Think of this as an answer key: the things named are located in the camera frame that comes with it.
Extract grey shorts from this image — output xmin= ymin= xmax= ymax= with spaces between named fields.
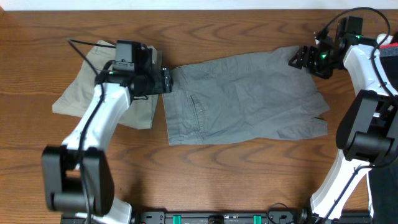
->
xmin=163 ymin=46 xmax=329 ymax=146

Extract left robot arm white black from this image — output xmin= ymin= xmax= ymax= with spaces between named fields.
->
xmin=41 ymin=68 xmax=174 ymax=223

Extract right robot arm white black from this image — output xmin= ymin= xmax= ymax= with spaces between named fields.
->
xmin=289 ymin=31 xmax=397 ymax=223

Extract dark clothes pile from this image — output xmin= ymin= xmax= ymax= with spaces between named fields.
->
xmin=379 ymin=42 xmax=397 ymax=90

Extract folded khaki shorts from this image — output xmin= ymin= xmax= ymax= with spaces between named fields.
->
xmin=52 ymin=46 xmax=159 ymax=129

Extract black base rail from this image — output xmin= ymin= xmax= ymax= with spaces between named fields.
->
xmin=60 ymin=211 xmax=373 ymax=224

